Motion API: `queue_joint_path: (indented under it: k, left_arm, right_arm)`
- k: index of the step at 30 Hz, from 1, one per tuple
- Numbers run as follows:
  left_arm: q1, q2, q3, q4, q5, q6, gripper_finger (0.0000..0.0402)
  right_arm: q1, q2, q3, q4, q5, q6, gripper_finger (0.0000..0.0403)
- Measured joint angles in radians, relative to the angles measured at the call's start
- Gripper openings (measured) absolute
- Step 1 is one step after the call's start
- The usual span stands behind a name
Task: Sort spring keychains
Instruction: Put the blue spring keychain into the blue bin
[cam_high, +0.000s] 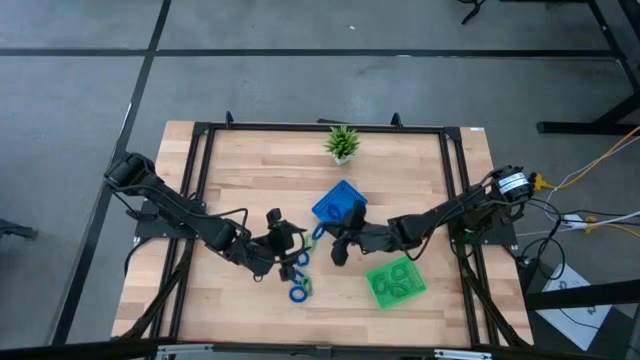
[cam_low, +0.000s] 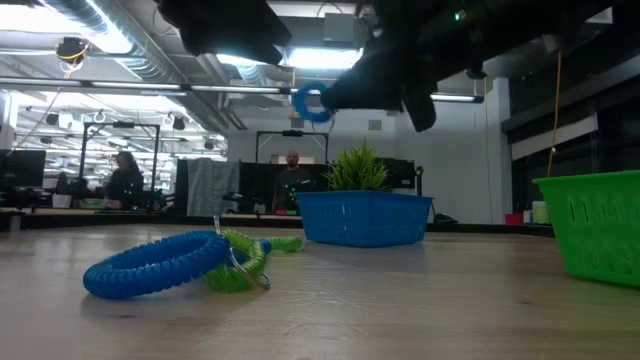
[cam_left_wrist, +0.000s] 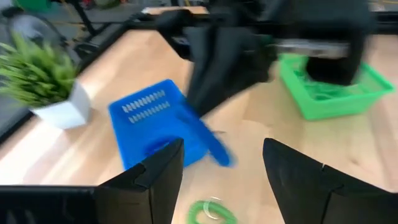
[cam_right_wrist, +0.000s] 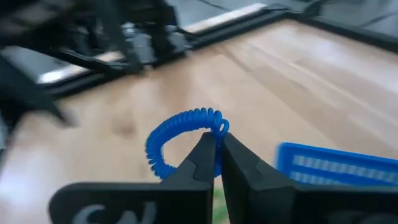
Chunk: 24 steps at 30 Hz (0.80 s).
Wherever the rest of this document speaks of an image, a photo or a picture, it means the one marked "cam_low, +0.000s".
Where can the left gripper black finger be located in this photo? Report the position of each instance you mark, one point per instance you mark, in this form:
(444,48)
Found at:
(240,30)

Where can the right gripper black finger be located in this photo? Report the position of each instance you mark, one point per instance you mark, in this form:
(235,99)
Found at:
(380,55)
(390,97)

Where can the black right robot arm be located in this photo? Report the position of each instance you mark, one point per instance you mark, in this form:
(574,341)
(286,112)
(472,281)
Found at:
(540,20)

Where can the grey ceiling box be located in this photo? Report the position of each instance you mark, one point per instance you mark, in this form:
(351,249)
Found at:
(340,27)

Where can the black computer monitor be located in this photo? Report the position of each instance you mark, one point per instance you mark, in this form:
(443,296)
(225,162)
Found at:
(22,167)
(402,172)

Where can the green plant in white pot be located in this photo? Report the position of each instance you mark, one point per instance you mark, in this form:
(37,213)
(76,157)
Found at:
(357,172)

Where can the black stand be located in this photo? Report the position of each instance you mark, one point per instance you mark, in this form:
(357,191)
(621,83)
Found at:
(419,180)

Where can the long ceiling light bar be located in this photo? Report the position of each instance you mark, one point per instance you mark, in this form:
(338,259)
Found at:
(125,85)

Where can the black robot station gantry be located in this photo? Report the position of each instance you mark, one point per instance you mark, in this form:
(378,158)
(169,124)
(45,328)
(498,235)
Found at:
(292,133)
(156,145)

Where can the round black ceiling device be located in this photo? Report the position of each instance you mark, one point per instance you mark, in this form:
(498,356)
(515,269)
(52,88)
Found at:
(71,49)

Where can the blue slotted plastic basket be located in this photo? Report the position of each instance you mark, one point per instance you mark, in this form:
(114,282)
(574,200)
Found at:
(365,220)

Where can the person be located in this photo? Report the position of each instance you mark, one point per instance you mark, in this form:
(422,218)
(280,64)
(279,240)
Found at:
(292,182)
(125,182)

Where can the small black object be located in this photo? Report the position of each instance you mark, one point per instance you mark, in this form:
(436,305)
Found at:
(444,219)

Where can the black partition panel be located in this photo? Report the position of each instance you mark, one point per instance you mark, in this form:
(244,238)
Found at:
(255,185)

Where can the grey cloth cover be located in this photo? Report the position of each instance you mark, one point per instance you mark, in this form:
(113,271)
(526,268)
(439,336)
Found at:
(212,187)

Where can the small red box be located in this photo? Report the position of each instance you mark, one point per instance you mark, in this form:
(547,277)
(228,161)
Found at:
(514,219)

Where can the white plastic container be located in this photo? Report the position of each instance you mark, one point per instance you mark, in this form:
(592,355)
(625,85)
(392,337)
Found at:
(540,212)

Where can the green slotted plastic basket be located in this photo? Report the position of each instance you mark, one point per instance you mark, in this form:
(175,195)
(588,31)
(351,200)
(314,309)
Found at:
(600,225)

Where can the black table frame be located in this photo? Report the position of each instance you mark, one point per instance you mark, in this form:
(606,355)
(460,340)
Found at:
(150,220)

